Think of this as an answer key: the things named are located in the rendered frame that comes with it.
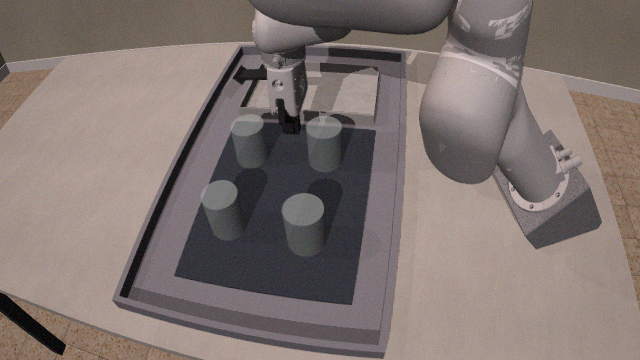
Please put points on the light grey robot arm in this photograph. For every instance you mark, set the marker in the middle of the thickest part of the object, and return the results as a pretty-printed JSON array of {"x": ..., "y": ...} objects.
[{"x": 471, "y": 94}]

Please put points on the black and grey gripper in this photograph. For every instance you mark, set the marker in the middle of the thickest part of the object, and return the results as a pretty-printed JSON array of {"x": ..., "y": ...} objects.
[{"x": 287, "y": 94}]

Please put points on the clear glass jar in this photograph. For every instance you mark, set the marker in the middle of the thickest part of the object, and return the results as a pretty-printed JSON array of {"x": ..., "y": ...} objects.
[
  {"x": 249, "y": 138},
  {"x": 304, "y": 221},
  {"x": 223, "y": 208},
  {"x": 324, "y": 140}
]

